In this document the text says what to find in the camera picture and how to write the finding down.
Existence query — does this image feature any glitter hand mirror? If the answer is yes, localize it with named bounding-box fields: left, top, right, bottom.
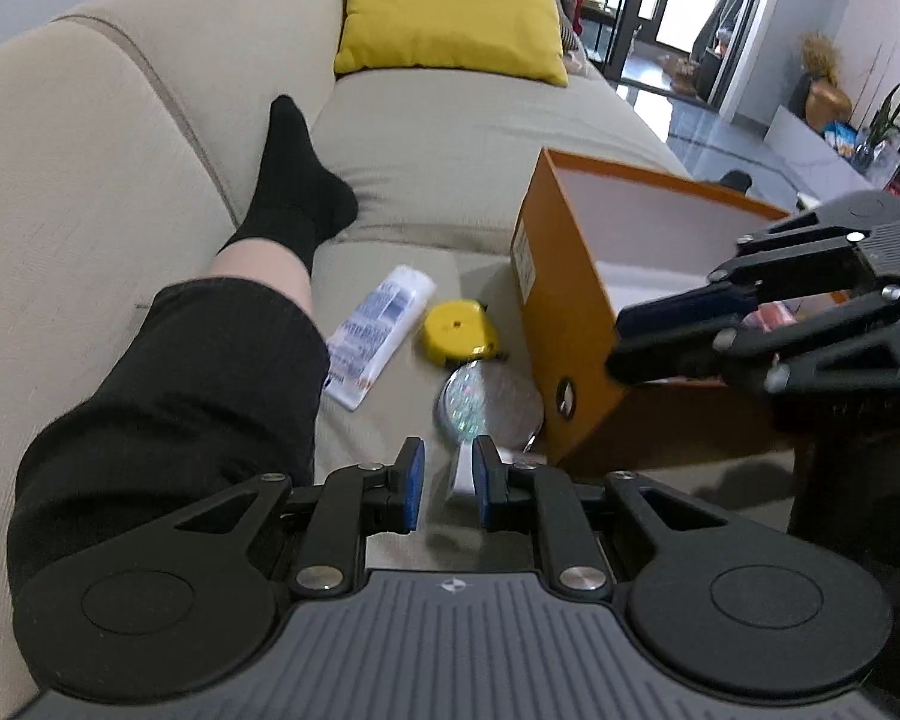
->
left=436, top=361, right=544, bottom=507

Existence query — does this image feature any white tube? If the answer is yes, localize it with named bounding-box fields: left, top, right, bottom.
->
left=325, top=265, right=437, bottom=411

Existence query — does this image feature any yellow tape measure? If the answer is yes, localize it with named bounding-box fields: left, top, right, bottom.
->
left=419, top=299, right=507, bottom=369

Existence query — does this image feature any right leg black sock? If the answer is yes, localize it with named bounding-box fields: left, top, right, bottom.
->
left=718, top=169, right=752, bottom=195

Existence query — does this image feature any leg black sock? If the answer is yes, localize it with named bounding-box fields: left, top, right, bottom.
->
left=5, top=92, right=361, bottom=602
left=718, top=169, right=752, bottom=195

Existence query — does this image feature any orange cardboard box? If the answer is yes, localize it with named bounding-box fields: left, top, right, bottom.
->
left=510, top=149, right=787, bottom=478

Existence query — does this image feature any left leg black sock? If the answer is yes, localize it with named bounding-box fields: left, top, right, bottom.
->
left=5, top=92, right=361, bottom=602

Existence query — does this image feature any beige sofa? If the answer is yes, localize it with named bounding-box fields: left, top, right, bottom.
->
left=0, top=0, right=681, bottom=718

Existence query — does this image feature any yellow cushion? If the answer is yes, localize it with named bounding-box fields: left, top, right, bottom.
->
left=334, top=0, right=569, bottom=88

